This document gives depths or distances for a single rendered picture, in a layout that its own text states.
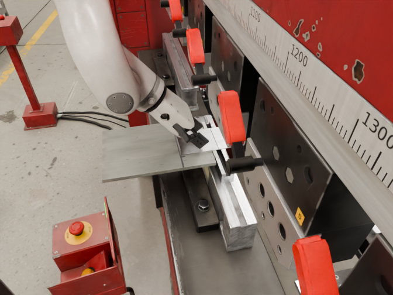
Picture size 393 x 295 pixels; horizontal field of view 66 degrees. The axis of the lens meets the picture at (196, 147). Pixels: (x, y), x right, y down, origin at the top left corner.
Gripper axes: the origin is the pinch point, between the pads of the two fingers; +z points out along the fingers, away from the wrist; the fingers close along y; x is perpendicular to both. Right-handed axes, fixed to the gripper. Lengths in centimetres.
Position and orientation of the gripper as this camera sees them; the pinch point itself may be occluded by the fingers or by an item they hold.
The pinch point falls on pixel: (197, 133)
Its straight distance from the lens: 75.7
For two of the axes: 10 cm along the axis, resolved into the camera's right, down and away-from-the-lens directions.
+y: -2.2, -6.5, 7.3
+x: -7.5, 5.9, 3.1
